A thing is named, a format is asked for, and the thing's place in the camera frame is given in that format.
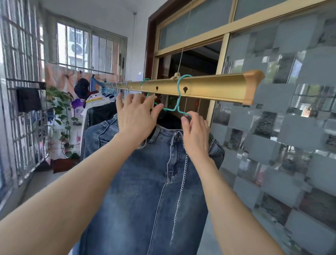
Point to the mustard yellow t-shirt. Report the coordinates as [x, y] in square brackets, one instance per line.
[94, 99]

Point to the window with metal bars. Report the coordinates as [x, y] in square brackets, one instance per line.
[99, 52]

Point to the side window metal grille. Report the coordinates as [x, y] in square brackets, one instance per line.
[26, 131]

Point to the person's left hand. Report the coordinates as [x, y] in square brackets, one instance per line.
[134, 123]

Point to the person's right hand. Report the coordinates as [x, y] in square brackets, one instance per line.
[197, 139]

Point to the gold clothes rail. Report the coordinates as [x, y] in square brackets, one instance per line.
[223, 86]

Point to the brown door frame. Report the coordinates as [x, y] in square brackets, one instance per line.
[149, 39]

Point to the grey metal window pole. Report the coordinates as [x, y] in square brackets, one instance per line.
[78, 67]

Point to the gold framed glass door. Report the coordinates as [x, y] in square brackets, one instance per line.
[223, 52]

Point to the person's right forearm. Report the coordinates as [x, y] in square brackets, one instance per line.
[236, 218]

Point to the purple white detergent bag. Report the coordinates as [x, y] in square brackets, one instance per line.
[77, 105]

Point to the person's left forearm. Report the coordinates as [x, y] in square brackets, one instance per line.
[52, 210]

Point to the navy bucket hat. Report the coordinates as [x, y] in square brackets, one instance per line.
[81, 88]

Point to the white red floral cloth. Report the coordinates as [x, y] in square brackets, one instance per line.
[76, 136]

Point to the outdoor air conditioner unit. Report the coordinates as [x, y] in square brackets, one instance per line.
[77, 48]

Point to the blue fabric cover white trim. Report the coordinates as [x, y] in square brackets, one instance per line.
[93, 84]

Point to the orange patterned hanging sheet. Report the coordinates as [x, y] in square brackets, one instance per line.
[57, 76]

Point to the metal mop poles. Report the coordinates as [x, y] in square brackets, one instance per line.
[122, 65]

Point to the green leafy plant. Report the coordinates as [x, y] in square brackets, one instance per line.
[60, 105]

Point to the black cloth on grille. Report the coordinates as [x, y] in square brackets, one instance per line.
[29, 99]

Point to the dark red t-shirt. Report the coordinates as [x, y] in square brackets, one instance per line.
[93, 93]

